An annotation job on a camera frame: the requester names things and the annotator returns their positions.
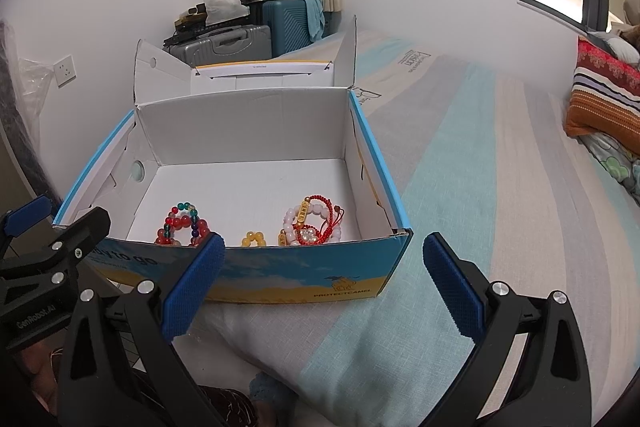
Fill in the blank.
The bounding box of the red bead bracelet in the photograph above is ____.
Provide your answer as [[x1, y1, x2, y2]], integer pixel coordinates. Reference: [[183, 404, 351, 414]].
[[154, 214, 209, 248]]

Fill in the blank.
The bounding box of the red cord bracelet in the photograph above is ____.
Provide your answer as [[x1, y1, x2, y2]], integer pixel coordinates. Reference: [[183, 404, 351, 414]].
[[277, 194, 347, 248]]

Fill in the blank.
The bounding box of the striped bed sheet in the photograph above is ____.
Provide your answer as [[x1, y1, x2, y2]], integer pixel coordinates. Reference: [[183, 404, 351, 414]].
[[172, 27, 640, 427]]

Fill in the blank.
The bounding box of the teal cloth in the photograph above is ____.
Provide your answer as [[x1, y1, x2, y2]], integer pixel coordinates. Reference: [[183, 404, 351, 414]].
[[300, 0, 326, 42]]

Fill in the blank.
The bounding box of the white plastic bag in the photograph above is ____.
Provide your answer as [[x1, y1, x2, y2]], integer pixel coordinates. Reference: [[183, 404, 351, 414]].
[[202, 0, 251, 26]]

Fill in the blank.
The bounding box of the pink white bead bracelet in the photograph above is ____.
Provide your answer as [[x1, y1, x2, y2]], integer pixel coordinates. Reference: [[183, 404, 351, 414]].
[[282, 202, 346, 248]]

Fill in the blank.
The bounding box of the grey upright panel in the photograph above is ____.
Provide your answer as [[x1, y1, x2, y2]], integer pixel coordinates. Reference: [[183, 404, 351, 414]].
[[0, 19, 48, 208]]

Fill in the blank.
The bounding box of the floral quilt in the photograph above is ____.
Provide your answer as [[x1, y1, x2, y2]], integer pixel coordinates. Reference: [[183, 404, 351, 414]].
[[582, 132, 640, 208]]

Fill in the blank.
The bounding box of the striped orange pillow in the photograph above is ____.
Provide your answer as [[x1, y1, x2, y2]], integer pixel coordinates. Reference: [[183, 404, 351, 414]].
[[565, 36, 640, 138]]

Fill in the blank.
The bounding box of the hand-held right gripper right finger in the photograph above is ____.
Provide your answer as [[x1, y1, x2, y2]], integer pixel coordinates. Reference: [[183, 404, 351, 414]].
[[422, 232, 593, 427]]

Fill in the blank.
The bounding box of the blue hard suitcase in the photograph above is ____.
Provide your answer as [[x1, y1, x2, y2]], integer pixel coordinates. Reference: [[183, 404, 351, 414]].
[[260, 0, 326, 58]]

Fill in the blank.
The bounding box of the white wall socket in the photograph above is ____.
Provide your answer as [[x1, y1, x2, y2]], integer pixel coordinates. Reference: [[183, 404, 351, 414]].
[[52, 54, 77, 88]]

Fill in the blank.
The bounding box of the grey hard suitcase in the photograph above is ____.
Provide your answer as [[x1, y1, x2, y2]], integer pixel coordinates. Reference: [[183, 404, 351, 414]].
[[167, 24, 273, 68]]

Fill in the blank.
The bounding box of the rumpled cloth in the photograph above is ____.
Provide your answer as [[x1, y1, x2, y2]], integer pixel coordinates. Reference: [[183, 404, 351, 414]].
[[592, 23, 640, 60]]

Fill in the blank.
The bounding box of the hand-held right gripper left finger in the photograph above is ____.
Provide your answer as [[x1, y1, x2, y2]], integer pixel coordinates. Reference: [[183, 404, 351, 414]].
[[57, 231, 227, 427]]

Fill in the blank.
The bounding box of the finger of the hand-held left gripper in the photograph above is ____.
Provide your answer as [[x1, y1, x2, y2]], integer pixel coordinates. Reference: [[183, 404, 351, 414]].
[[0, 196, 53, 253], [0, 207, 112, 324]]

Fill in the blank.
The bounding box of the blue yellow cardboard box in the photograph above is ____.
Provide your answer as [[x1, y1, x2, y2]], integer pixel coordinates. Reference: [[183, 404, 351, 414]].
[[52, 14, 415, 306]]

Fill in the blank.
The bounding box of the multicolour bead bracelet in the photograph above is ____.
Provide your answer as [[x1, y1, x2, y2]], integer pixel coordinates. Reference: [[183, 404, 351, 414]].
[[170, 202, 211, 248]]

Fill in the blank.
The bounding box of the dark red printed clothing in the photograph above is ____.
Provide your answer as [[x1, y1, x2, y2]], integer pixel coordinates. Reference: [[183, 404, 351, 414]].
[[130, 374, 256, 427]]

